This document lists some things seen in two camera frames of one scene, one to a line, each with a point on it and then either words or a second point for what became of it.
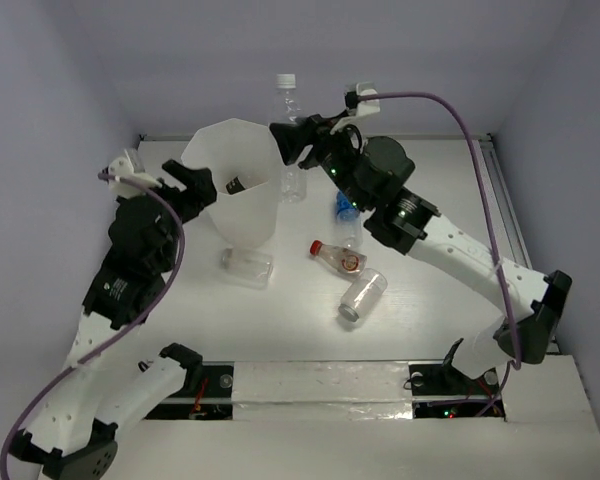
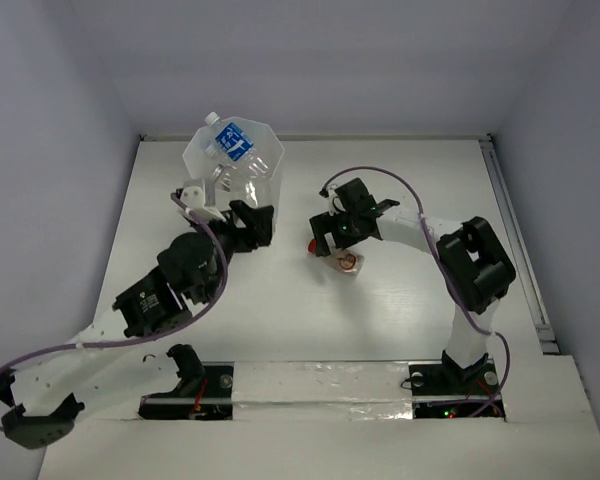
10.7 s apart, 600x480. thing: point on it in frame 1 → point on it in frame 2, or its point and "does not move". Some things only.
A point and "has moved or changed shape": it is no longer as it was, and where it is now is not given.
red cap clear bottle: [344, 259] does not move
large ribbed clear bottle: [285, 108] → [238, 182]
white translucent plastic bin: [247, 172] does not move
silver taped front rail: [322, 390] does not move
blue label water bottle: [349, 220] has moved or changed shape
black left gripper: [188, 189] → [250, 226]
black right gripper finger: [294, 139] → [322, 224]
